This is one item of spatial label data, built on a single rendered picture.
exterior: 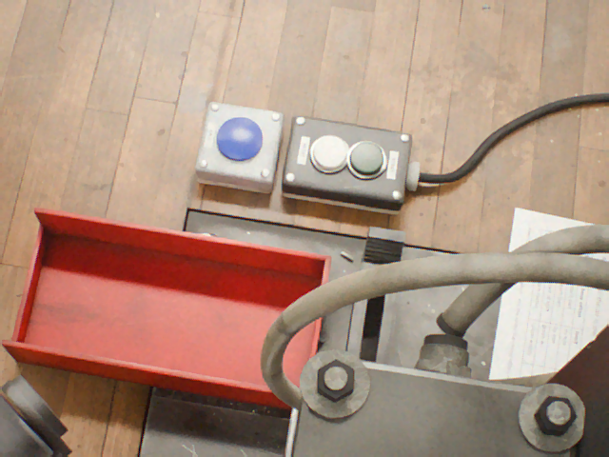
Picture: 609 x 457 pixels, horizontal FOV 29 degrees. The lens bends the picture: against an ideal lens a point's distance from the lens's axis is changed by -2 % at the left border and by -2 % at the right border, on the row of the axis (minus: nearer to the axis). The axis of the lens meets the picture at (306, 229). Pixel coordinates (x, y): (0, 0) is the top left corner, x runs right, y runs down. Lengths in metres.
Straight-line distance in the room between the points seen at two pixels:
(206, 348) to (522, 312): 0.27
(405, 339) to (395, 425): 0.64
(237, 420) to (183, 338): 0.08
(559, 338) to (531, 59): 0.27
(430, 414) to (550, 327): 0.67
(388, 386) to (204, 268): 0.65
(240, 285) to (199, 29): 0.25
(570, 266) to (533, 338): 0.65
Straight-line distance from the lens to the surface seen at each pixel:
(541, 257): 0.38
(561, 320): 1.04
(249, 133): 1.03
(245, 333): 1.00
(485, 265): 0.37
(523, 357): 1.03
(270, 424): 0.99
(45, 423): 0.65
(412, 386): 0.38
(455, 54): 1.12
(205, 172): 1.03
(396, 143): 1.04
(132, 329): 1.01
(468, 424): 0.38
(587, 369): 0.39
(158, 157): 1.06
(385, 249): 0.95
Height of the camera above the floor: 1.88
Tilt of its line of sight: 70 degrees down
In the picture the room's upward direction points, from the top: 6 degrees clockwise
